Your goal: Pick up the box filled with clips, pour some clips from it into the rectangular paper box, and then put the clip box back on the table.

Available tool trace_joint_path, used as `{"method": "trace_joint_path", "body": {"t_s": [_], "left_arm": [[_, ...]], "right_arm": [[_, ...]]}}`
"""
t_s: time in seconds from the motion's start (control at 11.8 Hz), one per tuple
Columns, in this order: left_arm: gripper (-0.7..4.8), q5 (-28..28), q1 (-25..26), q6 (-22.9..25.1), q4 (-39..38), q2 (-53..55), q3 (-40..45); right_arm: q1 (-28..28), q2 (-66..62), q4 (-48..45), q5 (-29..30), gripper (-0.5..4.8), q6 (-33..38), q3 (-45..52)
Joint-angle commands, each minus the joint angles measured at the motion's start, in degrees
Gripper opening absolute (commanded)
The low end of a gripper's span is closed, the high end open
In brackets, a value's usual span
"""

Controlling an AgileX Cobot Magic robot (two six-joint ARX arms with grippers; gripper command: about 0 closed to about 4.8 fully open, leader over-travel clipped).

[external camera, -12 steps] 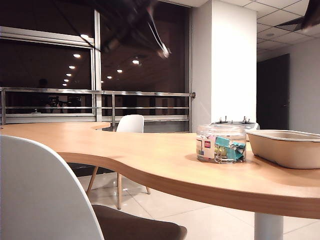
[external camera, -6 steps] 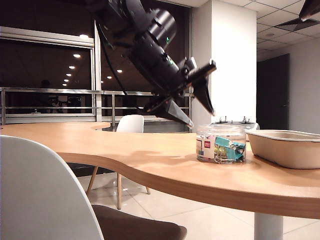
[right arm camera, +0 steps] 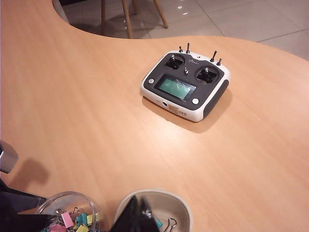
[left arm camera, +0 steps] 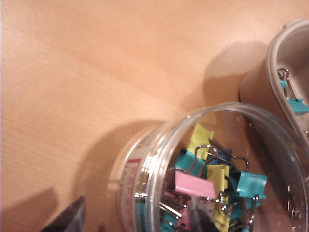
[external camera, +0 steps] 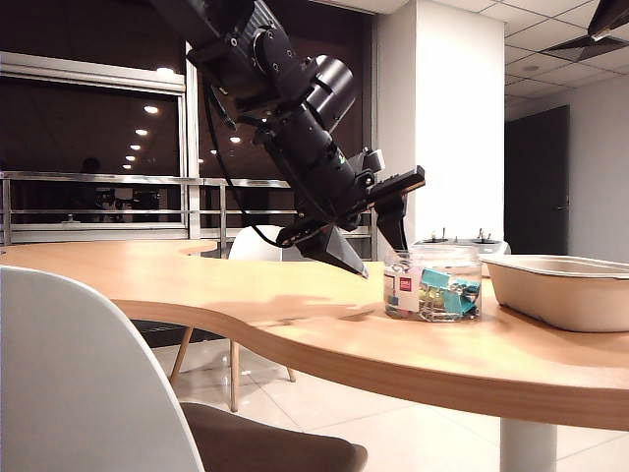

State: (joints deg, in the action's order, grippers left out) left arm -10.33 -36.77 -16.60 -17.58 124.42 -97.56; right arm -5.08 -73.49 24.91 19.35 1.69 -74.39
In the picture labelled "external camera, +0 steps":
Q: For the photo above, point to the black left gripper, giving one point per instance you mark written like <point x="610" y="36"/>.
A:
<point x="351" y="206"/>

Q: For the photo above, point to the clear plastic clip jar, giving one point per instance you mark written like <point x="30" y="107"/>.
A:
<point x="442" y="258"/>

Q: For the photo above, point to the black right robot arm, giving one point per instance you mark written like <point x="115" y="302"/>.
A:
<point x="611" y="17"/>

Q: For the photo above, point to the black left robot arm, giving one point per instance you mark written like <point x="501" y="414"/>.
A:
<point x="295" y="128"/>

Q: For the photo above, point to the large teal binder clip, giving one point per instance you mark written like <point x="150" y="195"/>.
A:
<point x="437" y="277"/>

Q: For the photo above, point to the yellow binder clip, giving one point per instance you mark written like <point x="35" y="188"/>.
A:
<point x="430" y="300"/>

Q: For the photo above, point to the small teal binder clip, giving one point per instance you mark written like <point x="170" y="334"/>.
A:
<point x="462" y="297"/>

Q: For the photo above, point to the beige rectangular paper tray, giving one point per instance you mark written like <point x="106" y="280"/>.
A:
<point x="555" y="300"/>

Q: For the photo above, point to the white shell chair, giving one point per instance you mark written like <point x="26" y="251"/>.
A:
<point x="245" y="248"/>
<point x="74" y="369"/>

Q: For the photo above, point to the white black remote controller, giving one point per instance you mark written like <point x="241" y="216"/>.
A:
<point x="491" y="243"/>

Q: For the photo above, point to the white square column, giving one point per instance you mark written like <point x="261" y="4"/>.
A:
<point x="442" y="98"/>

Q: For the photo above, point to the dark wooden door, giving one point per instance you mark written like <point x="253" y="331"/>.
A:
<point x="535" y="187"/>

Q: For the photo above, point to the dark seat cushion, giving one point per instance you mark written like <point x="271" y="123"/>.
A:
<point x="265" y="442"/>

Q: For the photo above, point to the round ceiling sensor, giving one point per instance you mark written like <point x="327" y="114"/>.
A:
<point x="532" y="68"/>

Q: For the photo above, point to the white round table leg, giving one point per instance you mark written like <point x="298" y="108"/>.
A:
<point x="528" y="447"/>

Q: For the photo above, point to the steel window railing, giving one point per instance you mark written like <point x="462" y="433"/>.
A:
<point x="98" y="179"/>

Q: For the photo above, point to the ceiling air vent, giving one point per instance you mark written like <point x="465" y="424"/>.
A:
<point x="575" y="46"/>

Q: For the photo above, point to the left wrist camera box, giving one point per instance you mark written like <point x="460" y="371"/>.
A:
<point x="373" y="159"/>

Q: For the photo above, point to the grey aluminium window frame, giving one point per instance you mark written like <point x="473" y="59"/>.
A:
<point x="192" y="147"/>

